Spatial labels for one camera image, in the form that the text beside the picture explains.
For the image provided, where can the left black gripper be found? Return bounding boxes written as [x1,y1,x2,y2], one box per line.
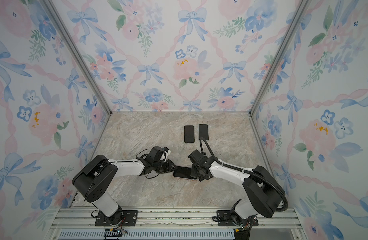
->
[153,160,179,174]

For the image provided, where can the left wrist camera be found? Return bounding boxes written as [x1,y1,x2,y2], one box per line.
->
[146,146,171,163]

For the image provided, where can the black corrugated cable conduit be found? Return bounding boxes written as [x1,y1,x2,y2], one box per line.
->
[199,137,289,213]

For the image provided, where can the black phone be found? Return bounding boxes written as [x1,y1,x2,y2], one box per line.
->
[173,166,197,180]

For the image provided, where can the aluminium corner post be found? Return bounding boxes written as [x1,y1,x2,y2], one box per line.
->
[250,0,311,118]
[40,0,112,116]

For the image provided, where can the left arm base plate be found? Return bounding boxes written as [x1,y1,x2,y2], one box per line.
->
[95,210,139,227]

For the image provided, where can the right aluminium corner post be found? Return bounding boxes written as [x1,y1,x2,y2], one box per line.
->
[250,0,311,118]

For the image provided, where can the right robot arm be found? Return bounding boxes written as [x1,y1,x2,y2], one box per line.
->
[191,160,289,226]

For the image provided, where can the light blue phone case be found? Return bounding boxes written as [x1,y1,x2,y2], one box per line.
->
[199,124,209,141]

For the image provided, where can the left aluminium corner post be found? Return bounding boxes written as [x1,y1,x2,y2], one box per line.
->
[40,0,112,116]

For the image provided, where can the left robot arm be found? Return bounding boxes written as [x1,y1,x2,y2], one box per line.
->
[72,152,177,226]

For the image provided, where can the aluminium rail frame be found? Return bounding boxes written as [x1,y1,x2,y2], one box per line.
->
[45,207,307,240]

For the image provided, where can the black phone case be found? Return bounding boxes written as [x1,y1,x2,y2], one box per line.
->
[184,126,195,143]

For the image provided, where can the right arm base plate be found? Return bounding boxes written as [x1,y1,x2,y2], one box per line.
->
[212,210,259,228]

